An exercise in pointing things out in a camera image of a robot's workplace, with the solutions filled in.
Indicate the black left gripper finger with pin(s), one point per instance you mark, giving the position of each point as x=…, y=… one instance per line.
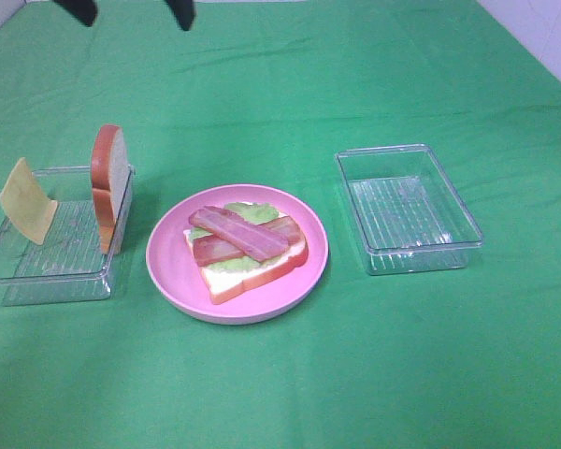
x=183, y=12
x=84, y=11

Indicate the yellow cheese slice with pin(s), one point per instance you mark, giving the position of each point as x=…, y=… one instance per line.
x=26, y=205

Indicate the green lettuce leaf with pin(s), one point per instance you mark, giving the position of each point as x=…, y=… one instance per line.
x=251, y=212

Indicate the red bacon strip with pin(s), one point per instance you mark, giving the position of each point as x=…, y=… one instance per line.
x=211, y=249

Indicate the pink bacon strip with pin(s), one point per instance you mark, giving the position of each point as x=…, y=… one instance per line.
x=257, y=242

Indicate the bread slice orange crust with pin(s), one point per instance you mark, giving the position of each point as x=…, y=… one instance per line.
x=235, y=277

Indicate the green tablecloth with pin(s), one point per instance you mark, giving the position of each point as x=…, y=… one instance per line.
x=269, y=93

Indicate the pink round plate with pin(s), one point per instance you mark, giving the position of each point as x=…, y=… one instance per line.
x=174, y=272

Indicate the clear plastic tray left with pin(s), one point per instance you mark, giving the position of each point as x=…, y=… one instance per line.
x=70, y=265

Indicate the clear plastic tray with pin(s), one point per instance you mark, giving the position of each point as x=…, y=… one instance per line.
x=406, y=214
x=70, y=265

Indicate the clear plastic tray right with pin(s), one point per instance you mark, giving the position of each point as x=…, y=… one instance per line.
x=406, y=214

